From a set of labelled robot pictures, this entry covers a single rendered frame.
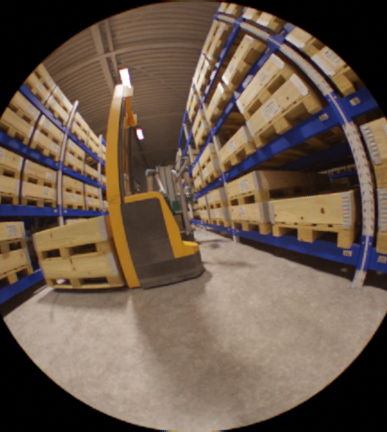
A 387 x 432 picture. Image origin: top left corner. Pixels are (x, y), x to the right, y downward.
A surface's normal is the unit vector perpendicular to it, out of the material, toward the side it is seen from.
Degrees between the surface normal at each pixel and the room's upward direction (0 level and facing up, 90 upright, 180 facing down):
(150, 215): 90
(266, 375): 0
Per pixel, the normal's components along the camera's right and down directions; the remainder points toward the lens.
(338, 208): -0.97, 0.18
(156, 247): 0.25, 0.00
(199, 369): -0.18, -0.98
